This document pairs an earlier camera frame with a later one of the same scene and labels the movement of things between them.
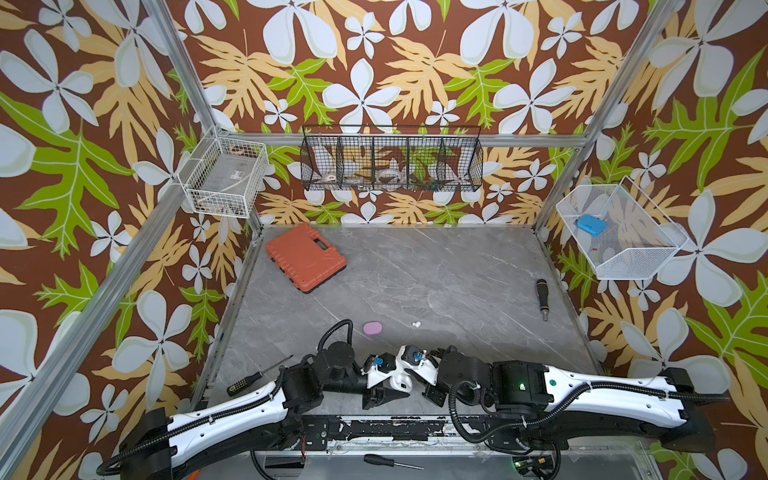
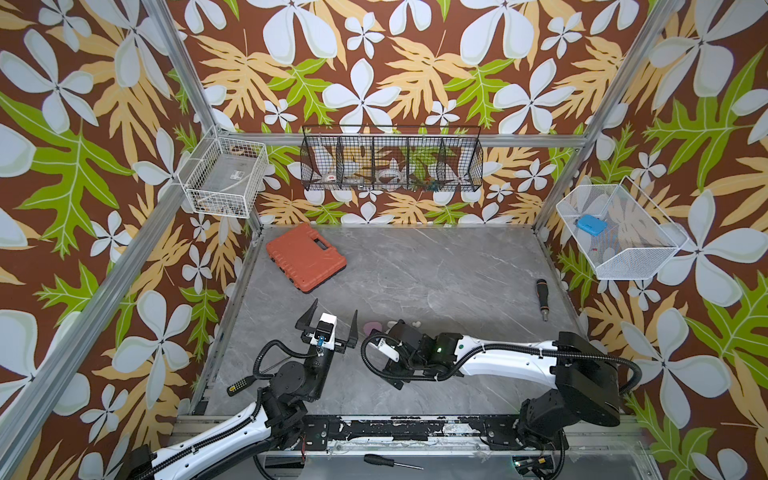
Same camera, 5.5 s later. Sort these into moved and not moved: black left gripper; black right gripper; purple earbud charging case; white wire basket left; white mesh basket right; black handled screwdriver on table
Moved: black left gripper; black right gripper
Not moved: purple earbud charging case; white mesh basket right; white wire basket left; black handled screwdriver on table
